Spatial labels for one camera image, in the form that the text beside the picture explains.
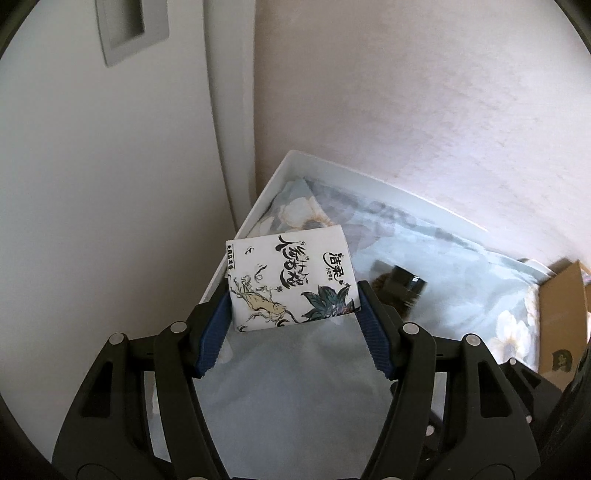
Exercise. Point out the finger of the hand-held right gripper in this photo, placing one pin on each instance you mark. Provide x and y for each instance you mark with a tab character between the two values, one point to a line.
434	438

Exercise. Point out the brown cardboard box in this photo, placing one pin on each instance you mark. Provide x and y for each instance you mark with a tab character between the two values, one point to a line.
561	314

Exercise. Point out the white ink-print tissue packet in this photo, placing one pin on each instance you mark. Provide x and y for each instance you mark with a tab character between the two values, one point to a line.
286	277

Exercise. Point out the floral light blue cloth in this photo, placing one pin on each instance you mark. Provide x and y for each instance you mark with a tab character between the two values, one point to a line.
286	392

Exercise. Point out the white door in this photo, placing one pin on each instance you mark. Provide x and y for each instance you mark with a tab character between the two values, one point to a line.
115	184

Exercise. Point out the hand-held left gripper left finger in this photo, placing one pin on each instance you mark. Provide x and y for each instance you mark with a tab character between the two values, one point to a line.
212	341

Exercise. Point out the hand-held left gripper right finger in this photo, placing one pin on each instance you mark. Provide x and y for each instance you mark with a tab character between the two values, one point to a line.
374	332

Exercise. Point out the black glossy box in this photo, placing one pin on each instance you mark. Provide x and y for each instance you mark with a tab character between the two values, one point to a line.
401	284

